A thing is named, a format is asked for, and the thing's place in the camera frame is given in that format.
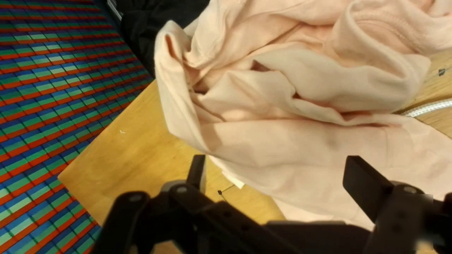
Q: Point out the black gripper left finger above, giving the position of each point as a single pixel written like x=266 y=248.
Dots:
x=188 y=217

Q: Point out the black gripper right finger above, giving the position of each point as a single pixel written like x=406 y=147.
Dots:
x=390 y=207

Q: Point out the pale printed fabric bag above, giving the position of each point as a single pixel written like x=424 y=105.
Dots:
x=305 y=94

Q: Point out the black crumpled bag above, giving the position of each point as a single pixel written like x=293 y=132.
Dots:
x=150 y=23

